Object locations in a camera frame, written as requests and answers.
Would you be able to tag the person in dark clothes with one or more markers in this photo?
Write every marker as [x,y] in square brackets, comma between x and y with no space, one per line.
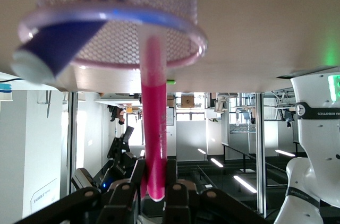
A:
[118,116]

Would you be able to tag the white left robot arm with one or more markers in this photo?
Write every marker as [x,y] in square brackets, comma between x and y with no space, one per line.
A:
[318,141]

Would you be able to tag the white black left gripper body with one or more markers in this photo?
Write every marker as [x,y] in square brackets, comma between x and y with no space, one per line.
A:
[120,160]

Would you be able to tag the brown cardboard box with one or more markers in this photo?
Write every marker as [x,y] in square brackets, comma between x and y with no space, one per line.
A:
[187,101]

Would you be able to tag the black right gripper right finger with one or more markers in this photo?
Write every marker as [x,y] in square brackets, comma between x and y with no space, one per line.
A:
[186,205]

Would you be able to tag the aluminium frame post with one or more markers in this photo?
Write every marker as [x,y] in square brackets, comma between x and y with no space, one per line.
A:
[261,155]
[72,141]

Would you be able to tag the green marker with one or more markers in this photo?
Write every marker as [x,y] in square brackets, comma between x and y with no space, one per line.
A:
[171,82]

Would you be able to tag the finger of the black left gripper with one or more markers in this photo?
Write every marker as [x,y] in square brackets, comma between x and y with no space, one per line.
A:
[128,134]

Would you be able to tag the purple marker with clear cap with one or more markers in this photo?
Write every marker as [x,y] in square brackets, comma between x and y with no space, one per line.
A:
[58,41]

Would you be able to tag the pink mesh pen holder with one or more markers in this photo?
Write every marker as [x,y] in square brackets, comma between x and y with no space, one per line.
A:
[119,46]

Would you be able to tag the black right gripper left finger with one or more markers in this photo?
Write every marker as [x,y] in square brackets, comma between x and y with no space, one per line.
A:
[119,202]

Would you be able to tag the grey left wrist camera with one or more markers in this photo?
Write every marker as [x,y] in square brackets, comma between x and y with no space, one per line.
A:
[85,177]

